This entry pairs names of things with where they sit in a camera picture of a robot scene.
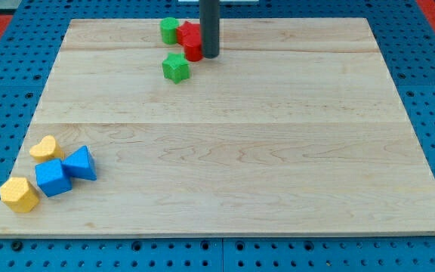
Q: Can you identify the red star block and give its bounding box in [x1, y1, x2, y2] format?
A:
[176, 20, 200, 45]

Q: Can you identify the green star block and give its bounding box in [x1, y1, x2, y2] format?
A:
[162, 52, 190, 84]

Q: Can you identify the light wooden board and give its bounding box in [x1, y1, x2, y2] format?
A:
[0, 17, 435, 239]

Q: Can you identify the red cylinder block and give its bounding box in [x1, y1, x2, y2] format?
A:
[183, 34, 203, 62]

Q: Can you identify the green cylinder block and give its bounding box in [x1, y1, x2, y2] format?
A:
[159, 17, 180, 45]

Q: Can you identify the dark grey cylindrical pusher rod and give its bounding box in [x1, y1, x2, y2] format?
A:
[199, 0, 220, 59]

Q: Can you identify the blue triangle block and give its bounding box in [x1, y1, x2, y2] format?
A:
[62, 146, 97, 181]

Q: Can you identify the yellow heart block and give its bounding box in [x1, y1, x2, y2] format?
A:
[29, 135, 65, 162]

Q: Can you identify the blue cube block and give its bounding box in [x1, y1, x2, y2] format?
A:
[35, 159, 73, 197]

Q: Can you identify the yellow hexagon block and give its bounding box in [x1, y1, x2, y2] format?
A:
[0, 177, 39, 213]

